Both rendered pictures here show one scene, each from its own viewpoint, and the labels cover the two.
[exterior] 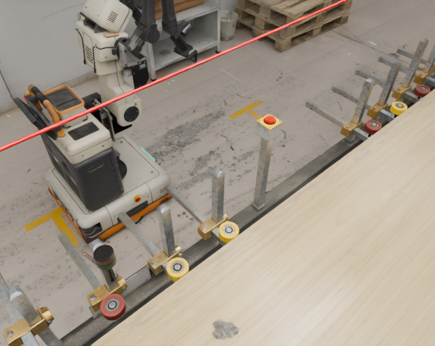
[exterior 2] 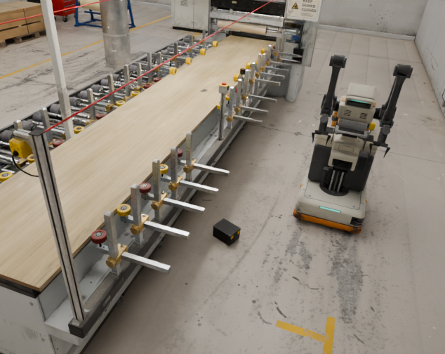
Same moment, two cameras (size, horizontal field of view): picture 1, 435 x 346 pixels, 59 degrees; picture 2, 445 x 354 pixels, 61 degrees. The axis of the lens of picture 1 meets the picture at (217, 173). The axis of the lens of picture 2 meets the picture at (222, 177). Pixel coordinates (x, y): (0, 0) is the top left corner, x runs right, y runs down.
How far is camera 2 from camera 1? 422 cm
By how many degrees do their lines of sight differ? 96
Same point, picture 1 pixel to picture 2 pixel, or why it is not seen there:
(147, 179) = (307, 191)
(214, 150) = (307, 270)
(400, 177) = (156, 131)
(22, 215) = not seen: hidden behind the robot
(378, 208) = (165, 120)
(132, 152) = (337, 202)
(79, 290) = (290, 174)
